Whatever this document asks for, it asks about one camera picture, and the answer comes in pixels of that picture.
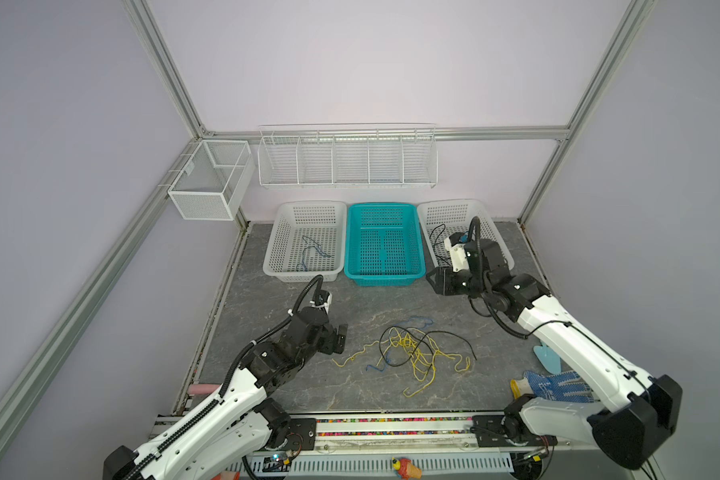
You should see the blue cable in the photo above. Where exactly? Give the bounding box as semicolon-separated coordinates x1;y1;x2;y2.
364;316;434;372
296;235;332;272

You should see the black cable pulled free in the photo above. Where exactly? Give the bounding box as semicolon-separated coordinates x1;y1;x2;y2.
428;223;453;266

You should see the yellow cable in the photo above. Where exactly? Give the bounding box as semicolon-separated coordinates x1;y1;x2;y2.
331;328;473;398

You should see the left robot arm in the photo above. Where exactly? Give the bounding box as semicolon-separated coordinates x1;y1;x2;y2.
103;306;348;479

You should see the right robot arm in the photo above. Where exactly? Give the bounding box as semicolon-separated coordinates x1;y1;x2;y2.
426;217;683;470

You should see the white plastic basket right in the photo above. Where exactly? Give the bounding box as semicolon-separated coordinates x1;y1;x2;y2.
417;199;515;270

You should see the white plastic basket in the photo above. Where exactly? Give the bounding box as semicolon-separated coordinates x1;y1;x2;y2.
263;201;348;283
417;199;515;270

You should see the teal plastic basket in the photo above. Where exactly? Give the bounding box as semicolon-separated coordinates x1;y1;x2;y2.
344;203;426;287

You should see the white plastic basket left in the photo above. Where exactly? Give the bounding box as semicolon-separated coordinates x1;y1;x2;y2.
263;201;348;283

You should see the light blue scoop tool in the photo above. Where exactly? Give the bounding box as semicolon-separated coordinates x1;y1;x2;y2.
533;343;562;375

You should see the pink object at edge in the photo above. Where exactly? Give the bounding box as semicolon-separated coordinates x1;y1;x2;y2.
187;383;220;397

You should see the red yellow toy figure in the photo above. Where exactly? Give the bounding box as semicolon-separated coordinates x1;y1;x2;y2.
392;457;423;480

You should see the blue white patterned cloth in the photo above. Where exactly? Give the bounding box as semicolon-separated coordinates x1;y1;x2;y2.
510;371;595;403

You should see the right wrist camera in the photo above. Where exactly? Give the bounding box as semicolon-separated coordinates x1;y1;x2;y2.
443;232;470;272

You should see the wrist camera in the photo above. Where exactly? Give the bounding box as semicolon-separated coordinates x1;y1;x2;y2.
443;232;470;272
310;290;332;314

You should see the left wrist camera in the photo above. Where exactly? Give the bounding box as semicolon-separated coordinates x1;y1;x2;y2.
310;290;332;314

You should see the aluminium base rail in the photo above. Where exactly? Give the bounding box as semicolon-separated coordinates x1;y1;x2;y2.
140;412;577;480

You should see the white wire wall rack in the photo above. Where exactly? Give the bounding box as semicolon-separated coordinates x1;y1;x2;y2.
258;123;439;188

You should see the white mesh wall box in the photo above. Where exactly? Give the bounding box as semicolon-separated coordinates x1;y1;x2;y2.
168;140;255;221

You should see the aluminium frame post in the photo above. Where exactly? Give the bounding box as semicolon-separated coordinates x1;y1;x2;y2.
518;0;656;227

